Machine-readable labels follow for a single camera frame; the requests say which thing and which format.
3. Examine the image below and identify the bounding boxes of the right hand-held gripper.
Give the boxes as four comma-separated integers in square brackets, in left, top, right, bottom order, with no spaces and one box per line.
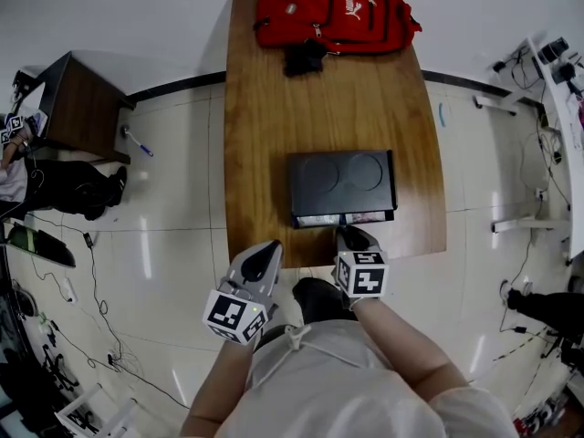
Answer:
[332,225,391,299]

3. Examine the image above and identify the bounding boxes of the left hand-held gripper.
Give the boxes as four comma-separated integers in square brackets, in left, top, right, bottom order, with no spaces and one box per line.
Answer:
[202,239,285,347]

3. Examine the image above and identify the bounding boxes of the transparent box drawer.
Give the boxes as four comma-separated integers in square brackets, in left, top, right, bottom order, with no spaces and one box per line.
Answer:
[296,214,341,228]
[344,211,389,224]

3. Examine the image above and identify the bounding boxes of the black box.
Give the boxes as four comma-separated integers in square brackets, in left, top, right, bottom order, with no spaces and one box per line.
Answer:
[286,150,399,230]

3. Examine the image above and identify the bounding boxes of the person's left forearm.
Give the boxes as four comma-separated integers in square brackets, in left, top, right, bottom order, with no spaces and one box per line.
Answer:
[180,335,257,438]

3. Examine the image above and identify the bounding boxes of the person's right forearm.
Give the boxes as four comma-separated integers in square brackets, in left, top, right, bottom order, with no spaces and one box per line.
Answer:
[349,295,472,403]

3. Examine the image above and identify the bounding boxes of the person's black trousers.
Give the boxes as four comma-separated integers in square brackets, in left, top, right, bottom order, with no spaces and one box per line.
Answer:
[253,276,360,353]

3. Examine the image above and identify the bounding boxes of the person's white shirt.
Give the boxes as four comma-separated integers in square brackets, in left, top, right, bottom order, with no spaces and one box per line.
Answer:
[217,319,521,438]

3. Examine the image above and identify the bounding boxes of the black and green bag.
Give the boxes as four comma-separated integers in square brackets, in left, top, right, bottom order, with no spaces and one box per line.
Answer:
[3,223,77,269]

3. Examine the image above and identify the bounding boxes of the black cloth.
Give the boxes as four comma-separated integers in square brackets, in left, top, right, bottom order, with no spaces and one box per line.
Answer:
[282,38,329,78]

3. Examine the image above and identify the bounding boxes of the white desk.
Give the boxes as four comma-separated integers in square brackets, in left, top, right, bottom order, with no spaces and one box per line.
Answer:
[473,36,584,266]

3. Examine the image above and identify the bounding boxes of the dark wooden side table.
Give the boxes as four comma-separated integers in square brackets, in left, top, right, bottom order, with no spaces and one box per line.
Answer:
[38,50,138,166]

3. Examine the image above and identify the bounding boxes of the red backpack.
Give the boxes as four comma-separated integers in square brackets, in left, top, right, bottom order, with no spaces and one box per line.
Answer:
[253,0,423,57]

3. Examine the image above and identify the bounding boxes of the thin black desk cable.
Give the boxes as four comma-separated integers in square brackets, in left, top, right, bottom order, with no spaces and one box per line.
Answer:
[498,189,551,335]

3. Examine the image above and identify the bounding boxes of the long black floor cable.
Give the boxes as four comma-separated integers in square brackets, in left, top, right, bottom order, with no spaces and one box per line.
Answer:
[26,212,191,411]

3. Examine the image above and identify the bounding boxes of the white blue-handled brush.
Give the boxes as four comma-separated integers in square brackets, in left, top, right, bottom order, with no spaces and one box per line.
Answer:
[119,125,155,158]

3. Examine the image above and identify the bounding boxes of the white metal frame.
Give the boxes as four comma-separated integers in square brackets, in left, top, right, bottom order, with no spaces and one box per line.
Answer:
[54,382,139,438]

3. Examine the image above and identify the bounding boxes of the black camera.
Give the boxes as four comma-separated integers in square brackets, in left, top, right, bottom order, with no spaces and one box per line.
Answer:
[537,36,571,66]

